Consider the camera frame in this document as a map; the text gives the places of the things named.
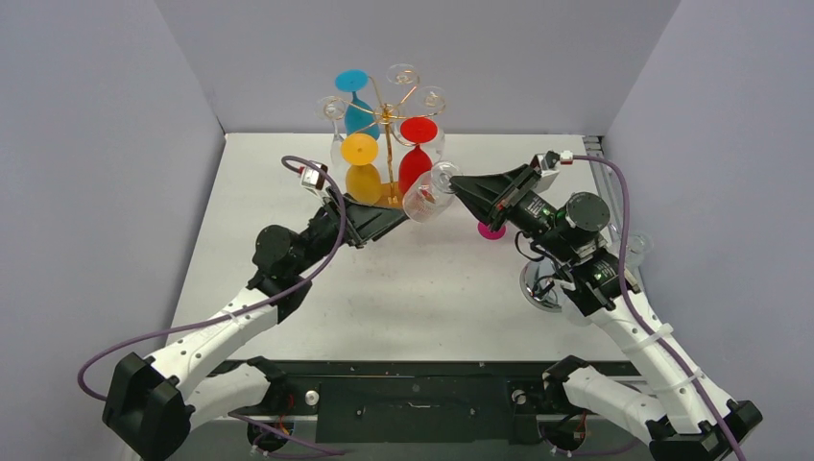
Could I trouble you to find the chrome wire glass rack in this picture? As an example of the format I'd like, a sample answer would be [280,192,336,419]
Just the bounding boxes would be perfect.
[519,259,573,313]

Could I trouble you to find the pink plastic wine glass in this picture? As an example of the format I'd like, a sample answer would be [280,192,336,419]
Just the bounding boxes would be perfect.
[477,223,507,241]

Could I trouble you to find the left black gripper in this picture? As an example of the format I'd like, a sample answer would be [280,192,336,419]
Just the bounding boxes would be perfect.
[290,187,408,276]

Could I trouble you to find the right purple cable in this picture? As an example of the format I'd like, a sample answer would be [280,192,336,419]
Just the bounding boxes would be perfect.
[563,152,749,461]

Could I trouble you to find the gold wire glass rack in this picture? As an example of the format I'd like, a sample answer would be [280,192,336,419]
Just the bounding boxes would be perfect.
[334,72,437,207]

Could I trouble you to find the yellow plastic wine glass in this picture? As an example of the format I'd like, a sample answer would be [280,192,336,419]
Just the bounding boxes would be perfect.
[340,133,382,205]

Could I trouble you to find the aluminium rail right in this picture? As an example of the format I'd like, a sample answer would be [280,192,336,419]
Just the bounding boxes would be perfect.
[582,135,614,194]

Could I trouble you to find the clear glass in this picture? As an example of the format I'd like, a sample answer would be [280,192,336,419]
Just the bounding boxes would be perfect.
[414,85,446,161]
[402,161,461,223]
[612,230,654,271]
[316,96,348,174]
[386,63,419,86]

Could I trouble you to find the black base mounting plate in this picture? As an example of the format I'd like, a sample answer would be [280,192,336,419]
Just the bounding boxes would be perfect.
[240,358,585,444]

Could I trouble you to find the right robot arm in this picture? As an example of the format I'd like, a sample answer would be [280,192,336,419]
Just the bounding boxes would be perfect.
[450,165,762,460]

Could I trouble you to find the blue plastic wine glass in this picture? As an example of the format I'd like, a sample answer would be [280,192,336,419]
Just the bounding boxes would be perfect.
[334,69,380,140]

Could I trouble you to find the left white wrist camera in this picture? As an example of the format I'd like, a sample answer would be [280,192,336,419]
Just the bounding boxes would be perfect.
[299,162,328,192]

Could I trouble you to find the red plastic wine glass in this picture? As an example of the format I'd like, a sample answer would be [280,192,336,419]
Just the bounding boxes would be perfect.
[397,117,438,195]

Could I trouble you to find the clear glass on gold rack back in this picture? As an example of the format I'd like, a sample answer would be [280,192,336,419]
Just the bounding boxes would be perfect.
[386,63,419,86]

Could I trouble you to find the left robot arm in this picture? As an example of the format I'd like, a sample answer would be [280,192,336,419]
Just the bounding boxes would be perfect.
[102,198,407,460]

